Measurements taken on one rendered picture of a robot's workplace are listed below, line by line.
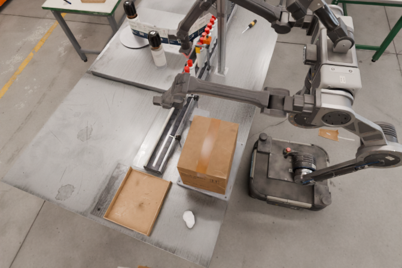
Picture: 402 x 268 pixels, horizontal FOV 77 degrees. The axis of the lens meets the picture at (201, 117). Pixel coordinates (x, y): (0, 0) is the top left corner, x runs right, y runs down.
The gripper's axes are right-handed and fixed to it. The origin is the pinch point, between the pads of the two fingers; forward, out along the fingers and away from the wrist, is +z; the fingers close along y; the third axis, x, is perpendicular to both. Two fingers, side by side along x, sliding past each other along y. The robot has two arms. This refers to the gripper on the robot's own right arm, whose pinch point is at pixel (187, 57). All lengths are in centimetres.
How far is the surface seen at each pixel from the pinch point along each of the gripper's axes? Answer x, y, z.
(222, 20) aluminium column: 21.7, -8.5, -26.9
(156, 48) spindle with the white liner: -20.3, 3.4, -5.4
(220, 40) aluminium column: 20.4, -9.6, -10.7
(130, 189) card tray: -2, 89, 19
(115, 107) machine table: -40, 42, 19
